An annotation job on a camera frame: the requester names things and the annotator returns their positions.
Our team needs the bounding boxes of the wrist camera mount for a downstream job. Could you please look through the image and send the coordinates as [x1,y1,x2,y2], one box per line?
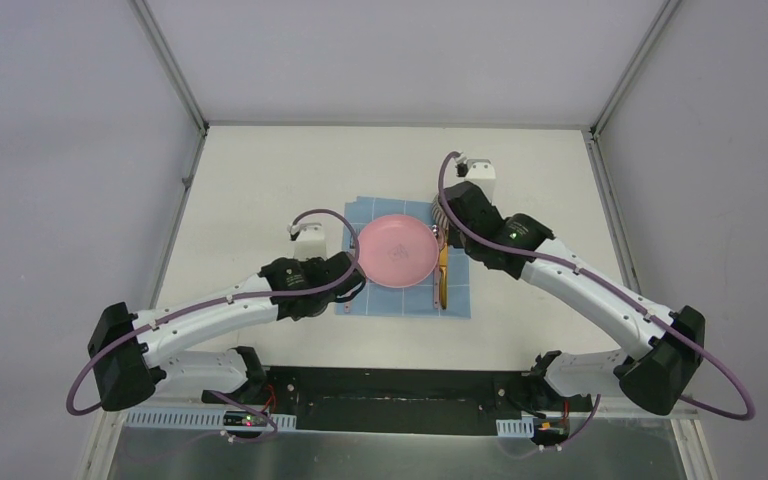
[455,156,497,202]
[288,222,327,261]

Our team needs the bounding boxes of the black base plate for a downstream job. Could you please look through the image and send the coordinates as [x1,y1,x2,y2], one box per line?
[227,366,593,436]

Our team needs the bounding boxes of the aluminium frame rail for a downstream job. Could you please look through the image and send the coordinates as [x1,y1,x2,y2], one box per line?
[82,398,717,479]

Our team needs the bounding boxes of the gold table knife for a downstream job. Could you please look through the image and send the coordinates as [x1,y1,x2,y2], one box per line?
[437,242,448,310]

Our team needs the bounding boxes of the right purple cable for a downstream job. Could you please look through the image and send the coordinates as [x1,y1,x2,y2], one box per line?
[436,150,757,458]

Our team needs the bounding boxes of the pink plate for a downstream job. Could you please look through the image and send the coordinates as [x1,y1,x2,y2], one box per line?
[358,214,439,289]

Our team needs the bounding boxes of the grey ribbed mug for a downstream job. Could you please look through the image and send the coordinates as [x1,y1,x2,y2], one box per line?
[431,195,449,243]

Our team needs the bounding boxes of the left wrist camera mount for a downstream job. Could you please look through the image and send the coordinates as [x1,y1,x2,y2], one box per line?
[288,222,327,261]

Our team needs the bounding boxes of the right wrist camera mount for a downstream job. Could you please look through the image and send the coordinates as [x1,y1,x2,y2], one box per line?
[455,156,497,202]

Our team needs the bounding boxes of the blue checked cloth napkin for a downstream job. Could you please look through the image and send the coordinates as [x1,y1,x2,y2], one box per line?
[335,196,471,319]

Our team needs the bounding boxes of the pink handled spoon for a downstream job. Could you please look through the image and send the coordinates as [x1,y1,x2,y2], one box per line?
[431,224,442,312]

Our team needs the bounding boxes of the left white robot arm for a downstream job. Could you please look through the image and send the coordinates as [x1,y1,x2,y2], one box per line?
[76,251,366,411]

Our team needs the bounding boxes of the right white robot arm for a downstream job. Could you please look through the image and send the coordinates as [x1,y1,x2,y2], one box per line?
[441,181,705,415]

